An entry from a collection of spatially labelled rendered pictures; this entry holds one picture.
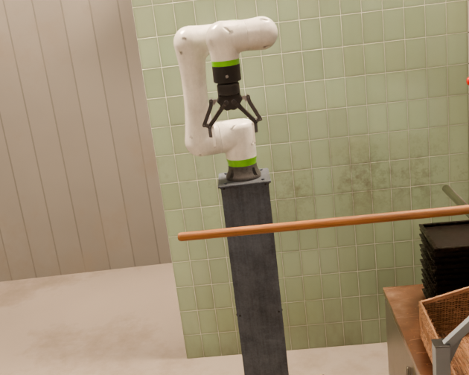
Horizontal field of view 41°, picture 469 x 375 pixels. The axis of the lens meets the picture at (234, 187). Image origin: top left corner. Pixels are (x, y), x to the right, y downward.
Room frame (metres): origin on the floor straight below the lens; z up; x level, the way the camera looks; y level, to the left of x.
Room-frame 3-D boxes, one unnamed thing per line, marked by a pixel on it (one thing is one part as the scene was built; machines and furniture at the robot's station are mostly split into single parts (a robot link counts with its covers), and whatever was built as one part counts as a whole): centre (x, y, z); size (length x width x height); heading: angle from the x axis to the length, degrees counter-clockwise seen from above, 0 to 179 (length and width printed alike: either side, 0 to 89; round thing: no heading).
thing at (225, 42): (2.09, -0.03, 1.79); 0.13 x 0.11 x 0.14; 102
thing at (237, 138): (2.59, -0.03, 1.36); 0.16 x 0.13 x 0.19; 102
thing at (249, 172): (2.65, -0.05, 1.23); 0.26 x 0.15 x 0.06; 178
